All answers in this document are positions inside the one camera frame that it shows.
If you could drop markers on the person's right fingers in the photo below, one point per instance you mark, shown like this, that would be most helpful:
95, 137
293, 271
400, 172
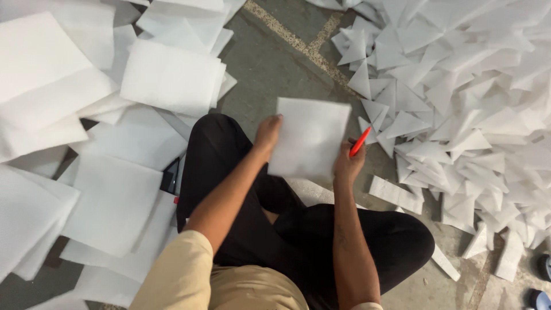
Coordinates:
355, 146

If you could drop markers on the person's black trousers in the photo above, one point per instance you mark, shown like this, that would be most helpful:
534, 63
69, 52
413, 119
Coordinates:
301, 232

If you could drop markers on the person's left fingers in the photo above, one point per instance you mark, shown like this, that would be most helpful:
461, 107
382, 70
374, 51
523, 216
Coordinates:
275, 118

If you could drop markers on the person's right hand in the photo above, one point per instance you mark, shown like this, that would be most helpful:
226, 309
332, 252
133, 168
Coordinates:
348, 163

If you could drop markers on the long white foam strip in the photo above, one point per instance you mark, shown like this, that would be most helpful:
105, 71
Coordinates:
396, 194

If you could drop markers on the black smartphone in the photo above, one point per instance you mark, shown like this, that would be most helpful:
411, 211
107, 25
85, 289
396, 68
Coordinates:
170, 176

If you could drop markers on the red utility knife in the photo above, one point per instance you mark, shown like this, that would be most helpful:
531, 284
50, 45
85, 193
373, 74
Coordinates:
360, 141

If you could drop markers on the short white foam strip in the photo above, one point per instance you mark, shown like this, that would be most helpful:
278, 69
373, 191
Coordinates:
445, 262

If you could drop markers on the heap of white foam sheets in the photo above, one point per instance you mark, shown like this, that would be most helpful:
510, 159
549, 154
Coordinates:
99, 142

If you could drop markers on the white square foam sheet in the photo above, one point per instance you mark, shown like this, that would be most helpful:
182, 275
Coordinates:
310, 137

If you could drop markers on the heap of white foam triangles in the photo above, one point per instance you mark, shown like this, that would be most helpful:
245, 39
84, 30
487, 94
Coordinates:
460, 116

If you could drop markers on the person's left hand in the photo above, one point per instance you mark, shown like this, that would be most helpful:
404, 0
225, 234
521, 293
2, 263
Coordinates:
267, 133

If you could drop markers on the white foam under leg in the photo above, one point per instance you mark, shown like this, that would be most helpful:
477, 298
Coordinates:
310, 191

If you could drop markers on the person's beige shirt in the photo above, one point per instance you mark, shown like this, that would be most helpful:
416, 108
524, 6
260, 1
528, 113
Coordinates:
206, 280

